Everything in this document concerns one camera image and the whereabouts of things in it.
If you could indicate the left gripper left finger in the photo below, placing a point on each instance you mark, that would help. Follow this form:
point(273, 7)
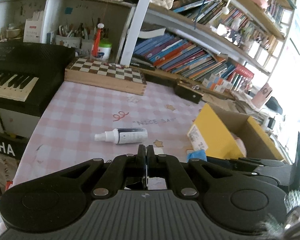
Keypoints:
point(125, 171)

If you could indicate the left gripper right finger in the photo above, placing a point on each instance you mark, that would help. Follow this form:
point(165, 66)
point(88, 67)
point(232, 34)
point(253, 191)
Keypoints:
point(171, 170)

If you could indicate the white spray bottle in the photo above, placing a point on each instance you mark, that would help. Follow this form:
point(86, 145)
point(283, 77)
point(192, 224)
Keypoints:
point(123, 135)

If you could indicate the blue paper crane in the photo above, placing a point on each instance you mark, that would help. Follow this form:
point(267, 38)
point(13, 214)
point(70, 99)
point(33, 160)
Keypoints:
point(199, 154)

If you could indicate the yellow cardboard box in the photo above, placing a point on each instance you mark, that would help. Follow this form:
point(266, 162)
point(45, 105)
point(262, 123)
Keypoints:
point(211, 131)

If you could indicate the white charger plug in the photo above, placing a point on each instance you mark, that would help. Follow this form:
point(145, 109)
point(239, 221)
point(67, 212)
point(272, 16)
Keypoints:
point(158, 150)

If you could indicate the pink plush toy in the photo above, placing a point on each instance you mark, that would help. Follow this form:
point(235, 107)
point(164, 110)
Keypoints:
point(240, 144)

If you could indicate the pink checked tablecloth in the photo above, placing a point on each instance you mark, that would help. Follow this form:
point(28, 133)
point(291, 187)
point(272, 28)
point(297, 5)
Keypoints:
point(65, 133)

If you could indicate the wooden chess board box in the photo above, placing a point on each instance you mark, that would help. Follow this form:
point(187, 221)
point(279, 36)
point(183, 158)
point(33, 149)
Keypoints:
point(106, 75)

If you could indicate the green lid white jar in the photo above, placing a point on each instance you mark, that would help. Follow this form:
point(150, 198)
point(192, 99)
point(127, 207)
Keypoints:
point(104, 49)

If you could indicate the black electronic keyboard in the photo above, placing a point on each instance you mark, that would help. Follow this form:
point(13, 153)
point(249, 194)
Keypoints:
point(31, 74)

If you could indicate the white bookshelf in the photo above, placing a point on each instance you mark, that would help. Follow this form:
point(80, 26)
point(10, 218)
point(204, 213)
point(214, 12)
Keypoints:
point(189, 40)

